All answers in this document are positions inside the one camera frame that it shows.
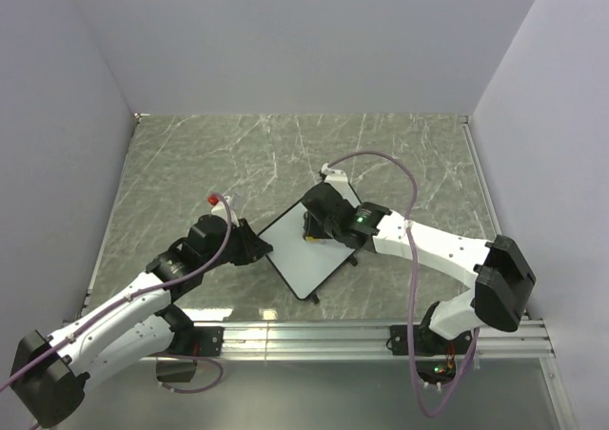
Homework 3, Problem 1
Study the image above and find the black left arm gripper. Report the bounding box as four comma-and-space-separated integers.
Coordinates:
203, 218, 271, 272

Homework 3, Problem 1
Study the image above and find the yellow grey eraser sponge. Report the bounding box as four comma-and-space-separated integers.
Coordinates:
304, 236, 327, 244

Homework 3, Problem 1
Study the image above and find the black framed whiteboard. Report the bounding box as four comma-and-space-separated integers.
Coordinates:
259, 198, 355, 301

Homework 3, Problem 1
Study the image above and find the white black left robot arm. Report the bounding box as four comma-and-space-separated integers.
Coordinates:
8, 214, 273, 429

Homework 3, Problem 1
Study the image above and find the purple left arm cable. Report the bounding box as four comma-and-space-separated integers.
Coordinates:
0, 192, 235, 420

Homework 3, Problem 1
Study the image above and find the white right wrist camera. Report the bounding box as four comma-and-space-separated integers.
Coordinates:
320, 163, 349, 191

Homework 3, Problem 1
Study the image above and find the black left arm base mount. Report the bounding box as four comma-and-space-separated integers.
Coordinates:
153, 326, 225, 395

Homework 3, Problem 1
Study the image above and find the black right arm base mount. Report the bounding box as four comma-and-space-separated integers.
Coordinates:
385, 324, 473, 386

